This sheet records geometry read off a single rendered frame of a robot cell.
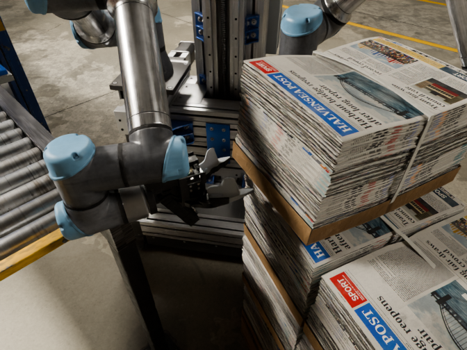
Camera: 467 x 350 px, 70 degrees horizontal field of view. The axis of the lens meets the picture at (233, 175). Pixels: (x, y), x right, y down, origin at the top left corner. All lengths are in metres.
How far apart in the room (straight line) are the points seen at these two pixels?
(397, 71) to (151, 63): 0.45
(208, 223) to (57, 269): 0.73
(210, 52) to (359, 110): 0.75
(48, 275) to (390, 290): 1.47
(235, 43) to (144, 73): 0.61
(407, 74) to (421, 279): 0.36
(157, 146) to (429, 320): 0.50
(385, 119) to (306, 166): 0.13
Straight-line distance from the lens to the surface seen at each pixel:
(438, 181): 0.80
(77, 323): 1.59
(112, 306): 1.58
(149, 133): 0.57
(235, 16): 1.16
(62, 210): 0.64
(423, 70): 0.74
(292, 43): 1.07
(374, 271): 0.64
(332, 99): 0.56
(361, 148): 0.50
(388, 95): 0.63
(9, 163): 1.01
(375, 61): 0.75
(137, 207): 0.63
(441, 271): 0.69
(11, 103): 1.29
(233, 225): 1.44
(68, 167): 0.55
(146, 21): 0.69
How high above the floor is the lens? 1.33
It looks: 41 degrees down
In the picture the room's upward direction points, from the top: straight up
